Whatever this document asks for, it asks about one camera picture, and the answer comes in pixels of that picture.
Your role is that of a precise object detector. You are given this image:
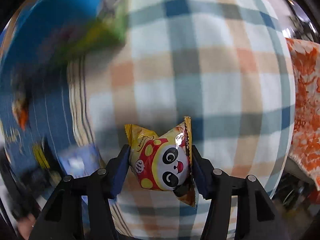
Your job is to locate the plaid checked cloth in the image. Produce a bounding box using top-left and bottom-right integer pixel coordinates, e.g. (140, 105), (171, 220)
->
(66, 0), (297, 240)

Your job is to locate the blue tissue pack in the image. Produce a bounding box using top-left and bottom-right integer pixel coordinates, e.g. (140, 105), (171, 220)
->
(57, 144), (101, 178)

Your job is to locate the yellow panda snack bag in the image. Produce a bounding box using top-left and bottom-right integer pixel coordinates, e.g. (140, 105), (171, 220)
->
(125, 116), (196, 207)

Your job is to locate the black shoe shine wipes pack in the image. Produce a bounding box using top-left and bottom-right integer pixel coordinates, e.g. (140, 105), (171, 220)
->
(31, 139), (53, 171)

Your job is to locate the orange floral blanket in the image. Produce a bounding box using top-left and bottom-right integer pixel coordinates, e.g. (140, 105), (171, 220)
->
(286, 38), (320, 190)

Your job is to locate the orange snack bag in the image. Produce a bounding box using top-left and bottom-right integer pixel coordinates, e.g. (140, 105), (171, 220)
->
(11, 90), (29, 131)

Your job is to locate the open cardboard box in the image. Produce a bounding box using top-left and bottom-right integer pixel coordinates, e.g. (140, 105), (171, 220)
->
(1, 0), (127, 69)

